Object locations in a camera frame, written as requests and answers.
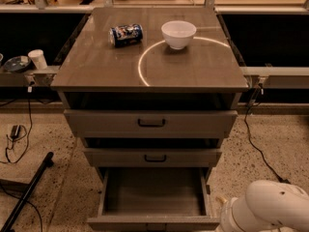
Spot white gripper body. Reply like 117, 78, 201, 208
220, 196, 267, 232

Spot grey drawer cabinet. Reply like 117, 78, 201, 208
50, 6, 250, 191

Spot grey drawer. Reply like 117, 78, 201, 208
84, 148, 221, 167
65, 109, 238, 138
87, 167, 219, 232

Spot black cable with adapter right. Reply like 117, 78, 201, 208
243, 84, 291, 185

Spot black power adapter left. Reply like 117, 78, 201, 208
10, 125, 20, 139

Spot white bowl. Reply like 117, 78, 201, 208
161, 20, 197, 49

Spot white paper cup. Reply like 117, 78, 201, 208
28, 49, 47, 70

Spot black cable left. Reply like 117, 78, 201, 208
0, 85, 35, 165

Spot blue soda can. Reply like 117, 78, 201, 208
109, 24, 143, 47

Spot dark blue plate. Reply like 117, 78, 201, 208
3, 56, 31, 73

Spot black pole on floor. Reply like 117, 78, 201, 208
1, 152, 54, 232

